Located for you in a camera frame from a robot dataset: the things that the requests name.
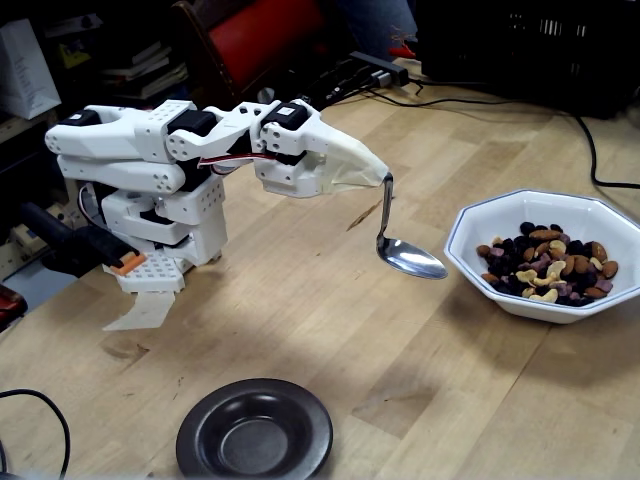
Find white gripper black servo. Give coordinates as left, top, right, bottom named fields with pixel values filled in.
left=252, top=99, right=389, bottom=199

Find bent metal spoon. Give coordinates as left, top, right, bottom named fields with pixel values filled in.
left=374, top=171, right=449, bottom=281

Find white octagonal bowl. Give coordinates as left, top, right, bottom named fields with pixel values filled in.
left=443, top=188, right=640, bottom=325

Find dark brown plate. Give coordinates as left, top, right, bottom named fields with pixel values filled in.
left=175, top=378, right=335, bottom=479

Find beige tape wrap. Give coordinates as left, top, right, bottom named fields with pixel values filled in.
left=322, top=133, right=390, bottom=194

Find black usb hub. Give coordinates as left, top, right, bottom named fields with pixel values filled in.
left=348, top=49, right=410, bottom=87

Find red chair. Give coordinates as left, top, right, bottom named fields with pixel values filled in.
left=169, top=0, right=351, bottom=109

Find stack of books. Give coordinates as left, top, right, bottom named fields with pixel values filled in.
left=97, top=42, right=189, bottom=101

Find black plastic crate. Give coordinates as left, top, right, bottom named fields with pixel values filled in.
left=414, top=0, right=640, bottom=120

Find beige tape strip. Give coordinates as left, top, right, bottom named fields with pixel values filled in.
left=102, top=289, right=177, bottom=332

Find black clamp orange tip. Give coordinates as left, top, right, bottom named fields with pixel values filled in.
left=19, top=202, right=146, bottom=276

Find trail mix heap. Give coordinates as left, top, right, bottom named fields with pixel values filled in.
left=474, top=221, right=620, bottom=307

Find yellow tool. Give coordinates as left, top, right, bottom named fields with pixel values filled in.
left=57, top=43, right=92, bottom=69

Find light wooden shelf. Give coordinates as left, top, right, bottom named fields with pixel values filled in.
left=0, top=110, right=59, bottom=146

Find red plastic object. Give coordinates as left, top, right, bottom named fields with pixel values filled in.
left=0, top=282, right=29, bottom=331

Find red wire bundle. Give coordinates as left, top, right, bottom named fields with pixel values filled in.
left=388, top=23, right=417, bottom=57

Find black cable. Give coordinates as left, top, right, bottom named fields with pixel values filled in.
left=367, top=79, right=640, bottom=190
left=0, top=388, right=72, bottom=479

